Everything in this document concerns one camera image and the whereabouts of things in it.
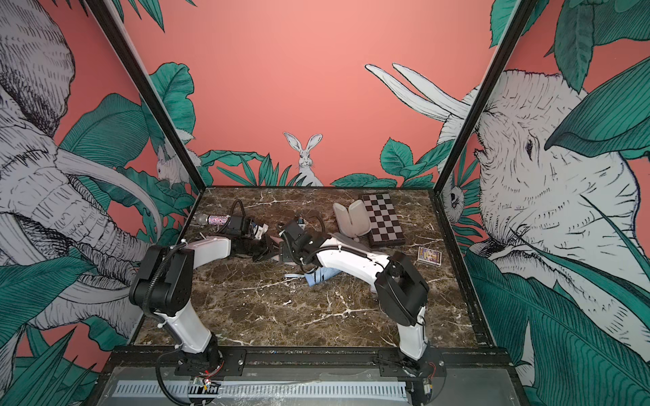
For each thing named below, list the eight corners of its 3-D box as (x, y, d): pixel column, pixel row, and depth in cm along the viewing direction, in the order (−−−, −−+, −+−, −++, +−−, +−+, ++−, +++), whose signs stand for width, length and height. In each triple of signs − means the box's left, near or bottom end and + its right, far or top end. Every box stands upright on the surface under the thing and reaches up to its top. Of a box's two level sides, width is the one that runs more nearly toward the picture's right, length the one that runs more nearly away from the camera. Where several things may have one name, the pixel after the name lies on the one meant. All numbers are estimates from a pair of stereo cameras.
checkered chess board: (369, 247, 103) (370, 243, 100) (363, 198, 121) (364, 193, 118) (404, 248, 103) (406, 243, 100) (393, 198, 121) (394, 193, 118)
